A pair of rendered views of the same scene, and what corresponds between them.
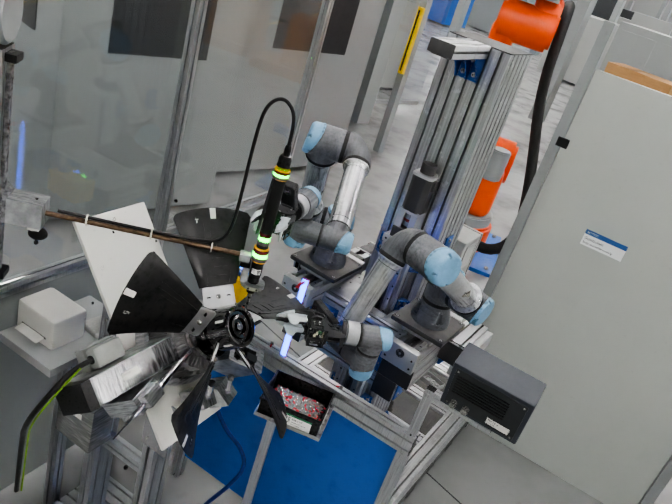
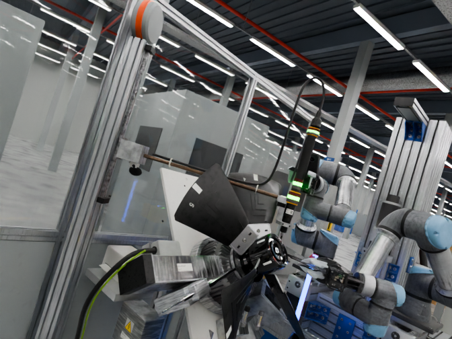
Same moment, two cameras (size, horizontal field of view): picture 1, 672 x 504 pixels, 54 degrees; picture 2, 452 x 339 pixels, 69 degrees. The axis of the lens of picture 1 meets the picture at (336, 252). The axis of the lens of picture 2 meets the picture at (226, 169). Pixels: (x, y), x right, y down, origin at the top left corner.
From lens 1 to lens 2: 0.97 m
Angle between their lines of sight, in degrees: 32
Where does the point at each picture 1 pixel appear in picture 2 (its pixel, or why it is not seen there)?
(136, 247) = not seen: hidden behind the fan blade
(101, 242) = (175, 187)
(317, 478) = not seen: outside the picture
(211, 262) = (253, 206)
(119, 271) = not seen: hidden behind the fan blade
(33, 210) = (137, 148)
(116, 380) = (172, 267)
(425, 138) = (387, 182)
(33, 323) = (112, 262)
